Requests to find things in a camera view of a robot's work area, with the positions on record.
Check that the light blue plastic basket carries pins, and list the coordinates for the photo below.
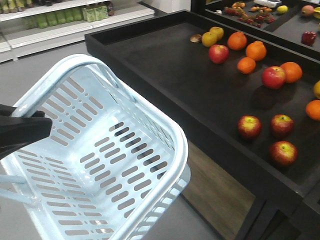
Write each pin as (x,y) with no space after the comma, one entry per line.
(112,164)

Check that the wooden display stand black frame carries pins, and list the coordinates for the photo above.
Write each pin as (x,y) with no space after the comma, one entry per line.
(157,59)

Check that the red apple front left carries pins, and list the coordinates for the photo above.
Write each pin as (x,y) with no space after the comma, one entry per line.
(249,127)

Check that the pink red apple centre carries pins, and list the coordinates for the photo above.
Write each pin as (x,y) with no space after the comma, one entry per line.
(273,77)

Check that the orange behind centre apple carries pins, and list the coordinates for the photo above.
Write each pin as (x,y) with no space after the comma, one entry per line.
(293,71)

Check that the red apple front middle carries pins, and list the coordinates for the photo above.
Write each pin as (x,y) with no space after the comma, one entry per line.
(281,126)

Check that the orange back left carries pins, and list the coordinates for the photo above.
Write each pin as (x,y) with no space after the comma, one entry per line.
(237,41)

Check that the white supermarket shelf unit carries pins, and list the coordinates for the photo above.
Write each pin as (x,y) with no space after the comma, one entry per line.
(17,41)

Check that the black upper display tray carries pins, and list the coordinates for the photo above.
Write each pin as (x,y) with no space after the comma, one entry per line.
(287,29)

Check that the yellow green pear front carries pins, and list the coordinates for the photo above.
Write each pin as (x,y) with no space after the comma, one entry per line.
(209,39)

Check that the small orange middle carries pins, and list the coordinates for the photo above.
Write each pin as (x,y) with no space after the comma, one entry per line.
(246,65)

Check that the yellow green pear back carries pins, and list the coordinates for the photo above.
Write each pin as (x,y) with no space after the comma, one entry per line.
(219,31)

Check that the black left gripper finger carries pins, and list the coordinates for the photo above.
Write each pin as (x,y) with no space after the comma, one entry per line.
(18,132)
(6,110)

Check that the small orange left pair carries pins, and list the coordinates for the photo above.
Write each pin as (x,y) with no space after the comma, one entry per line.
(312,109)

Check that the green bottle row on shelf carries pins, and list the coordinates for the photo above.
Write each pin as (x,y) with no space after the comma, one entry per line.
(89,13)

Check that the yellow green pear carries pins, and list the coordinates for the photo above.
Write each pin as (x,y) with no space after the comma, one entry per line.
(209,39)
(219,31)

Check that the dark red bell pepper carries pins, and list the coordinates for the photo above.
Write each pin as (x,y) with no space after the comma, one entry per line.
(308,38)

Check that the red apple front right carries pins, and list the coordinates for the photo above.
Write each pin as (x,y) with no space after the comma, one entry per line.
(283,153)

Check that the large pink red apple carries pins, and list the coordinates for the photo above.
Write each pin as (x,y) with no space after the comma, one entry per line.
(218,53)

